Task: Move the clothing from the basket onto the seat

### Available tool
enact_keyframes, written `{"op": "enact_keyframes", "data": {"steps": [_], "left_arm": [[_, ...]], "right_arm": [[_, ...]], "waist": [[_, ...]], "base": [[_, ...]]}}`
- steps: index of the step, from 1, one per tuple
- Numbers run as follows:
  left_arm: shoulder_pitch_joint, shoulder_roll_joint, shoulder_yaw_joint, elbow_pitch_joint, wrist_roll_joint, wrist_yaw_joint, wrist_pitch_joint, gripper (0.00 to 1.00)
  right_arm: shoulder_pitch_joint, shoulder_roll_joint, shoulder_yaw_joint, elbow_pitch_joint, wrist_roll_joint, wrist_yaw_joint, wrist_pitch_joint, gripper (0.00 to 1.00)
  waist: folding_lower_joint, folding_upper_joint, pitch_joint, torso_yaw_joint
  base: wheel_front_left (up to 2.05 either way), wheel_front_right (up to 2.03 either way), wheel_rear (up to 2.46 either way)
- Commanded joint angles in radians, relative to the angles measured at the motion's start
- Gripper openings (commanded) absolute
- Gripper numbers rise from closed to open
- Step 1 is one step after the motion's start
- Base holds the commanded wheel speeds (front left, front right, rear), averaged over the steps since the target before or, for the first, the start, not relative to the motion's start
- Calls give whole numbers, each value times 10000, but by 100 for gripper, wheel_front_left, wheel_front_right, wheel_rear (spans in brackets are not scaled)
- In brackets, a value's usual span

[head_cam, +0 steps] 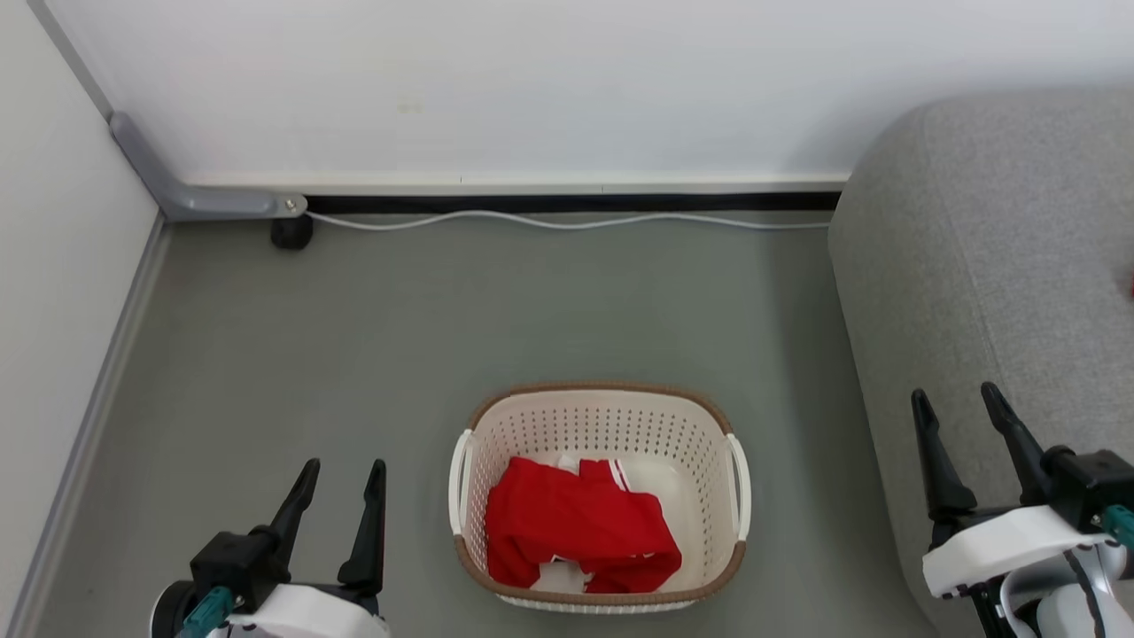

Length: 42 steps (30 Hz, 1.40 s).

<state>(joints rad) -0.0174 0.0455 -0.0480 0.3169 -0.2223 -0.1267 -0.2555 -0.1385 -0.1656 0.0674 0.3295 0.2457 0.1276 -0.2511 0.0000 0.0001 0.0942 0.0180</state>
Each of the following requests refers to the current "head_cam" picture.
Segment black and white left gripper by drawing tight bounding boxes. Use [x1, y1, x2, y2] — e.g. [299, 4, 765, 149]
[151, 458, 391, 638]

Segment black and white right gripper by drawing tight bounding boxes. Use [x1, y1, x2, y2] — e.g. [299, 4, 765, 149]
[911, 381, 1134, 600]

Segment grey fabric sofa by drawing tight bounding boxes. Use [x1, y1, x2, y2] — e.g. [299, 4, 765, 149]
[828, 87, 1134, 638]

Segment red garment with white trim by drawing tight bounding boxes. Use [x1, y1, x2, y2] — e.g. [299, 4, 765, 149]
[485, 456, 684, 595]

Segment cream perforated laundry basket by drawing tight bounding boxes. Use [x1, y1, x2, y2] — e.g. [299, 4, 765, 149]
[448, 382, 752, 614]

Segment black round caster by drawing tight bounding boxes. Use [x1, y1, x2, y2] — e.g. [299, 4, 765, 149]
[270, 215, 315, 252]

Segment black baseboard strip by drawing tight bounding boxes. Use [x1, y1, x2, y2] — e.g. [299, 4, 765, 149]
[305, 191, 842, 215]

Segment teal cable connector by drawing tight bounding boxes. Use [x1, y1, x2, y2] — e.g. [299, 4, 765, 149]
[180, 586, 237, 638]
[1100, 504, 1134, 547]

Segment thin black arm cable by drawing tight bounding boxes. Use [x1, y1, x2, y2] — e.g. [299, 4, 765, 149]
[1061, 548, 1110, 638]

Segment grey wall skirting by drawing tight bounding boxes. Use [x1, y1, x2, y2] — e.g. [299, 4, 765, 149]
[4, 213, 171, 638]

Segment white floor cable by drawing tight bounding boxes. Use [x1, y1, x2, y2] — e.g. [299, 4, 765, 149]
[306, 209, 834, 234]

